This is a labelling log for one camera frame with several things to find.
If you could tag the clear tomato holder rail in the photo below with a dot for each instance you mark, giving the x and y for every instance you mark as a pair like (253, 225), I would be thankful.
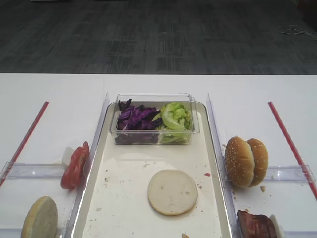
(31, 171)

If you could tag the clear acrylic divider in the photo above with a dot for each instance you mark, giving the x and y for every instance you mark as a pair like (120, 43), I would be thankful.
(225, 187)
(68, 231)

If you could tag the metal serving tray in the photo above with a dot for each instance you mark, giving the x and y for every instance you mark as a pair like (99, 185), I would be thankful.
(115, 203)

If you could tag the tomato slice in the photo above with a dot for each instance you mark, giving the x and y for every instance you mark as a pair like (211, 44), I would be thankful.
(71, 178)
(84, 153)

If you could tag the bun base on tray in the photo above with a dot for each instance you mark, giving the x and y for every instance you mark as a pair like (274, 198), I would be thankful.
(172, 192)

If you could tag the front tomato slice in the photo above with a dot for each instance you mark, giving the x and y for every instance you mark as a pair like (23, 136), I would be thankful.
(71, 178)

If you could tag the upright bun base left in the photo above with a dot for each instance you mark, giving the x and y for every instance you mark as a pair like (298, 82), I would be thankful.
(41, 220)

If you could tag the purple cabbage pieces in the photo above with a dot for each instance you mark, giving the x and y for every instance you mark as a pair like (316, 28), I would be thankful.
(136, 118)

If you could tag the clear bun top holder rail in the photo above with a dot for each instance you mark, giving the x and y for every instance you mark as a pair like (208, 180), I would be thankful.
(299, 173)

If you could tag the white tomato pusher block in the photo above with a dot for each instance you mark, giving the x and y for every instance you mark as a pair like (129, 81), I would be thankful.
(66, 158)

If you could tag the left clear acrylic divider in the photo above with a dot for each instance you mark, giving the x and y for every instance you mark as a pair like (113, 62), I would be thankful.
(68, 231)

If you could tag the stack of meat patties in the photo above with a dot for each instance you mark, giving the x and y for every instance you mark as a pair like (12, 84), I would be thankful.
(255, 226)

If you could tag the front sesame bun top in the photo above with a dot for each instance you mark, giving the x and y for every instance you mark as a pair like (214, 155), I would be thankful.
(239, 162)

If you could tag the rear tomato slice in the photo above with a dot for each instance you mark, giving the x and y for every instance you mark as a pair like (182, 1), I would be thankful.
(84, 153)

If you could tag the clear patty holder rail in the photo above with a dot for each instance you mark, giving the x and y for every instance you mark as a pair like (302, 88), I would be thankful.
(298, 234)

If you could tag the green lettuce pile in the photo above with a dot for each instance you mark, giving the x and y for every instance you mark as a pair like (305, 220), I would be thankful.
(176, 122)

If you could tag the red strip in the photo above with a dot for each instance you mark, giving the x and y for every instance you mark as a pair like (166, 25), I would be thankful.
(292, 145)
(25, 139)

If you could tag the right clear acrylic divider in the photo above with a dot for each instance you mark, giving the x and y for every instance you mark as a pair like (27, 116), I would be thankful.
(225, 187)

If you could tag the sesame bun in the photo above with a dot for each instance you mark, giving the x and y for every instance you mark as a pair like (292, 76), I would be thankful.
(239, 162)
(260, 155)

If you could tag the rear sesame bun top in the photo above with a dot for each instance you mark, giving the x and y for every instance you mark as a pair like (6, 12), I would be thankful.
(260, 155)

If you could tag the left red strip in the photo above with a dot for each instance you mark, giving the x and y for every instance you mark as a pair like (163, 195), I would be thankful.
(25, 139)

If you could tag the clear bun base holder rail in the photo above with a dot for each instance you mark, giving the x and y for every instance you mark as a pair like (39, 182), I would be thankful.
(16, 233)

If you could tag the clear plastic salad container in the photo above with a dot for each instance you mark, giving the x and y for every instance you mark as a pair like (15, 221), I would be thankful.
(157, 101)

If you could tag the right red strip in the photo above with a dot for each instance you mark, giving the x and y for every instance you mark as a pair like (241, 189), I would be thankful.
(292, 145)

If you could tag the white patty pusher block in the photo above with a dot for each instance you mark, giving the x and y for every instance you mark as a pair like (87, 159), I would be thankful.
(278, 228)

